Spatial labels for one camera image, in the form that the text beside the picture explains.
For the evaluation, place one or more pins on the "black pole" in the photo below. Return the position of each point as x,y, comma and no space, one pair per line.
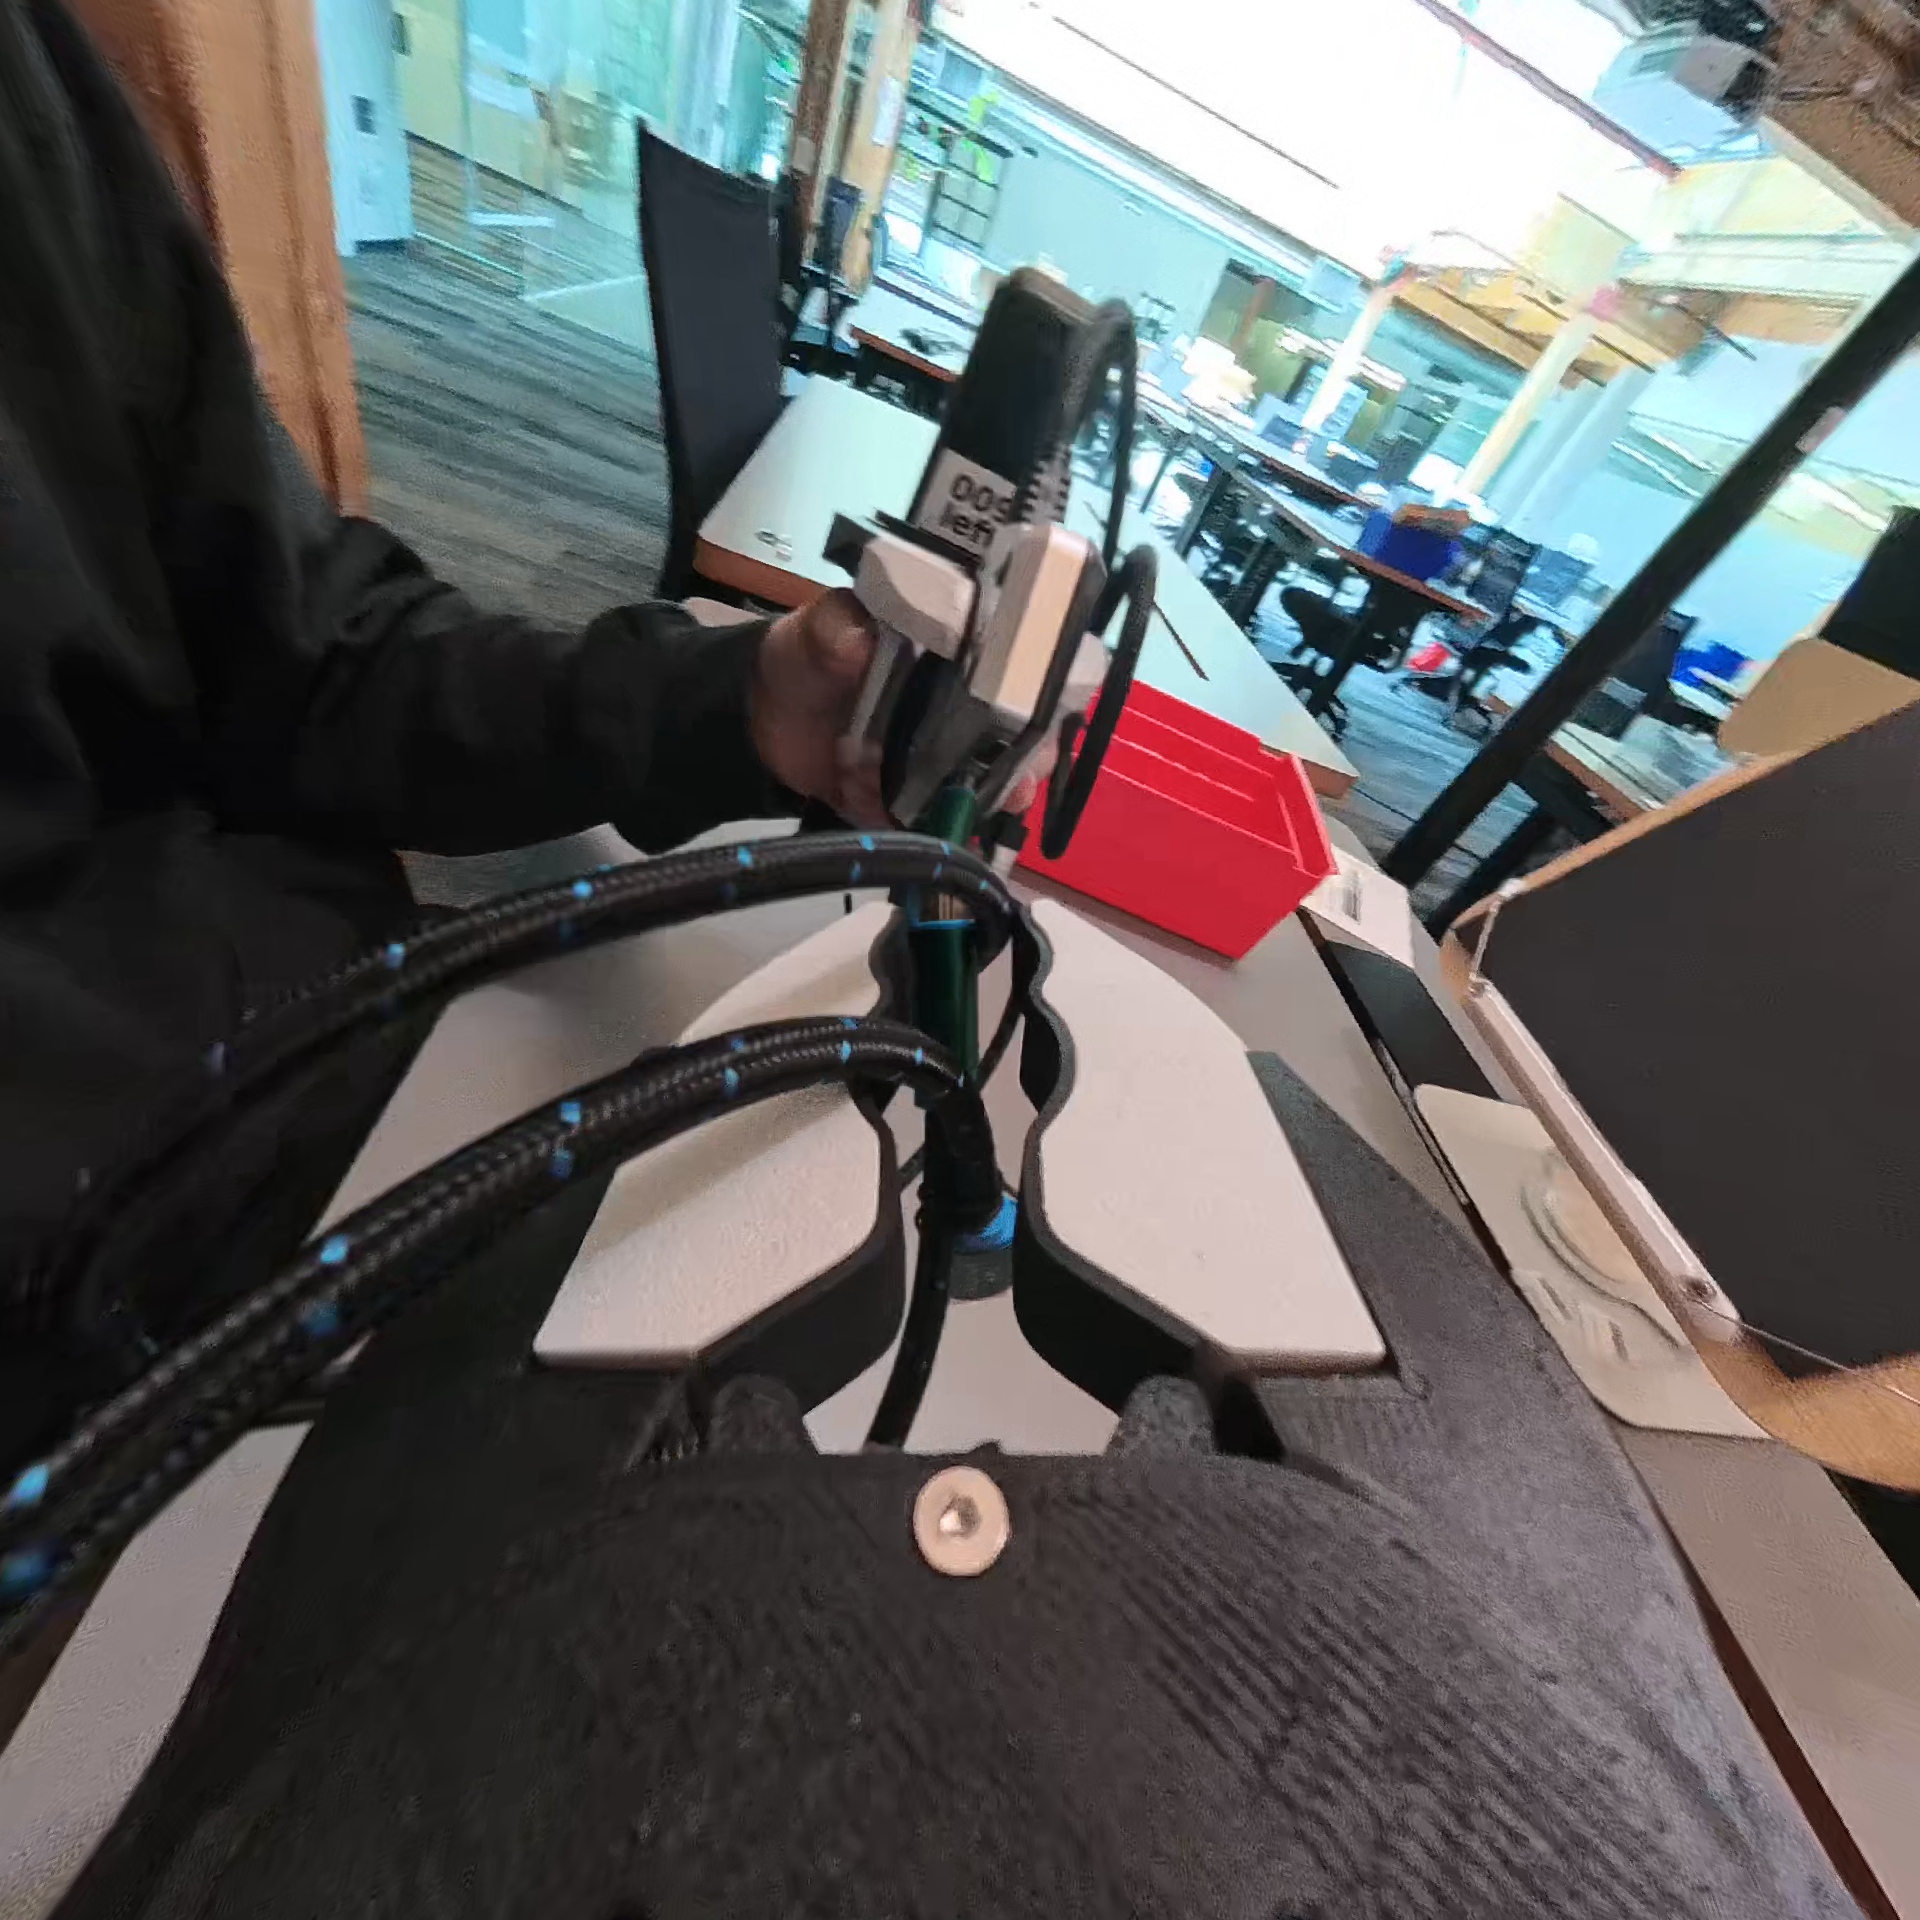
1651,584

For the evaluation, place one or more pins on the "red plastic bin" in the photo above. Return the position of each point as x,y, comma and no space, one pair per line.
1171,841

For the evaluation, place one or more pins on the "person's left forearm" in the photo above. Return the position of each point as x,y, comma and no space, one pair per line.
570,705

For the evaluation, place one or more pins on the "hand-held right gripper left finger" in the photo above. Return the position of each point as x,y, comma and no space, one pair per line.
720,1244

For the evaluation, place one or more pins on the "blue bin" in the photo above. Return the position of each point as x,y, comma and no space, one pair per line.
1411,542

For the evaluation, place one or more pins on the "grey desk with wooden edge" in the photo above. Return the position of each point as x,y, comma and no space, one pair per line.
840,481

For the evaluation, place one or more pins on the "black panel with wooden edge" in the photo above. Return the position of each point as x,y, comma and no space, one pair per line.
1725,1050

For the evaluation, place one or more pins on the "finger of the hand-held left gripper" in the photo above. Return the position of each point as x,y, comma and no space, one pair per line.
1043,630

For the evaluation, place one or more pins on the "black mesh chair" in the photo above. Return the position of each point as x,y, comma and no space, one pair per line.
713,345

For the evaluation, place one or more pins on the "white stand base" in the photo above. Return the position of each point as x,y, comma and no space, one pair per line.
1485,1155

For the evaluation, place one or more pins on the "person's left hand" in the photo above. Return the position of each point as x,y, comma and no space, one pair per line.
802,690

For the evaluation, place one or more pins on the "white paper sheet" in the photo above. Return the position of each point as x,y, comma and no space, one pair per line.
1359,909

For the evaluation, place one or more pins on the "white clamp bar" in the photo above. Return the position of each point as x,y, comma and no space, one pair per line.
1599,1155

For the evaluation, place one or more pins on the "person's black jacket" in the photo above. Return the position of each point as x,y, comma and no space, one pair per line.
150,601

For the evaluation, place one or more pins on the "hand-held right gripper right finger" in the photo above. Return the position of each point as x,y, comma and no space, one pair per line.
1184,1200

